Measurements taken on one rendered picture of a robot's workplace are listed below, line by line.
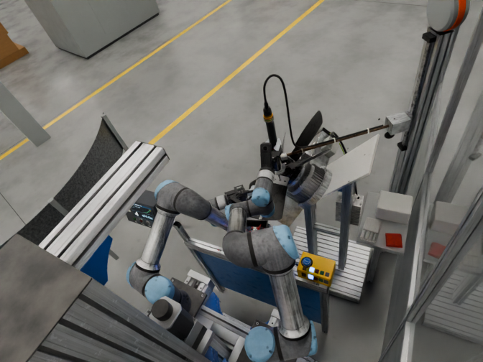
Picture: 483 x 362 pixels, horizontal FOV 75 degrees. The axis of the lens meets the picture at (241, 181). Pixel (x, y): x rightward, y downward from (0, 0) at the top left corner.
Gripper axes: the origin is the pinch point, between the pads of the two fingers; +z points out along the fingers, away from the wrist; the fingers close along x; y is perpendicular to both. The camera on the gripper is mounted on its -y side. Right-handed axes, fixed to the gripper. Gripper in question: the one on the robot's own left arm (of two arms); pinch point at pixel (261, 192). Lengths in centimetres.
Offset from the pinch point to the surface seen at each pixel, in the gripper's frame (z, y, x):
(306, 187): 23.3, -3.5, 2.5
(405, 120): 75, -3, -22
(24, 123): -276, 313, 47
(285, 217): 9.2, -4.1, 20.2
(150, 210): -61, 7, -5
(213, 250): -37.2, -2.3, 32.4
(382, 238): 55, -26, 35
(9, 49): -418, 679, 22
